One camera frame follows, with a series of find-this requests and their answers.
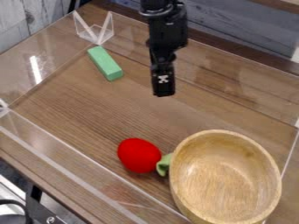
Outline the clear acrylic corner bracket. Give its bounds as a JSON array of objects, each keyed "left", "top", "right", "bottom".
[{"left": 72, "top": 11, "right": 114, "bottom": 46}]

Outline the black table clamp mount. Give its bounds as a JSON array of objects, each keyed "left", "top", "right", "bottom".
[{"left": 0, "top": 183, "right": 69, "bottom": 224}]

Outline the clear acrylic tray wall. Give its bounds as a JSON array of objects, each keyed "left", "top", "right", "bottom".
[{"left": 0, "top": 5, "right": 299, "bottom": 224}]

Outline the green rectangular block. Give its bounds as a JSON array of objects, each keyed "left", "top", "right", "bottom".
[{"left": 88, "top": 46, "right": 122, "bottom": 81}]

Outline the red plush strawberry toy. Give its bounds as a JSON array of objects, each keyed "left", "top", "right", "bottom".
[{"left": 116, "top": 138, "right": 173, "bottom": 177}]

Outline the light wooden bowl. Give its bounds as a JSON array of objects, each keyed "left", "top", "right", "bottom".
[{"left": 169, "top": 129, "right": 281, "bottom": 224}]

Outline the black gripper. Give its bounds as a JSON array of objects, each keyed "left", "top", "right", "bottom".
[{"left": 139, "top": 0, "right": 188, "bottom": 97}]

